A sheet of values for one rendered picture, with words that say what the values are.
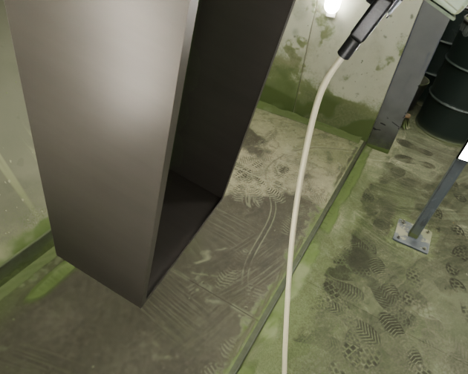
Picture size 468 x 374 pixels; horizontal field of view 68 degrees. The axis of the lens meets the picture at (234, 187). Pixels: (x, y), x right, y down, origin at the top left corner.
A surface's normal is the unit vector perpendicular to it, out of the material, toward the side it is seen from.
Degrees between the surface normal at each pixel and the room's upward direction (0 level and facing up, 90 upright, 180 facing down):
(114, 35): 90
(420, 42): 90
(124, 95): 90
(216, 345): 0
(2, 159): 57
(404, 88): 90
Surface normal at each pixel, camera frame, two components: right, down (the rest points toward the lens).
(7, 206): 0.76, -0.07
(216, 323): 0.07, -0.74
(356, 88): -0.51, 0.55
